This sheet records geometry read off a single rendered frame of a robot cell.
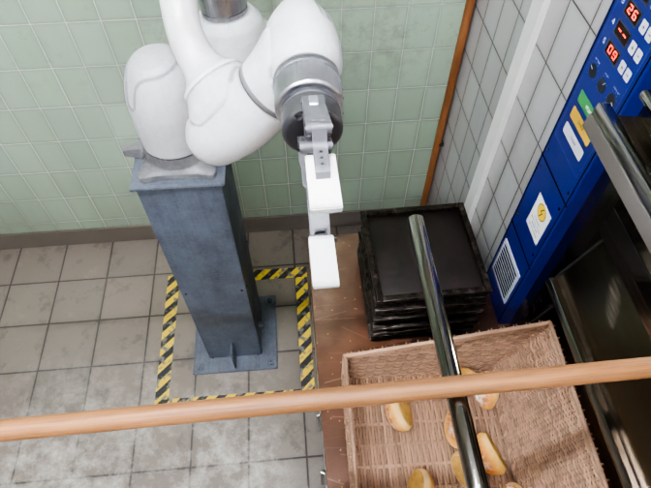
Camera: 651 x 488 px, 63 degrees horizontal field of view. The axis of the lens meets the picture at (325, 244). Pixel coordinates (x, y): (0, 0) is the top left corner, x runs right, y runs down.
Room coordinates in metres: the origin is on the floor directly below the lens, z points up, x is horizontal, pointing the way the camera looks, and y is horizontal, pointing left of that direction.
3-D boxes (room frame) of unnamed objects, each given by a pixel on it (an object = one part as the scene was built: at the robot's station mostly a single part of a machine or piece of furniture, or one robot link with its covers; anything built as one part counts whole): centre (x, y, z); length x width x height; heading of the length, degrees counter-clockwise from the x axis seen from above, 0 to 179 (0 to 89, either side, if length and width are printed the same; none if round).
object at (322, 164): (0.37, 0.00, 1.57); 0.05 x 0.01 x 0.03; 5
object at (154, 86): (0.94, 0.35, 1.17); 0.18 x 0.16 x 0.22; 133
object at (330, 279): (0.34, 0.00, 1.41); 0.07 x 0.03 x 0.01; 5
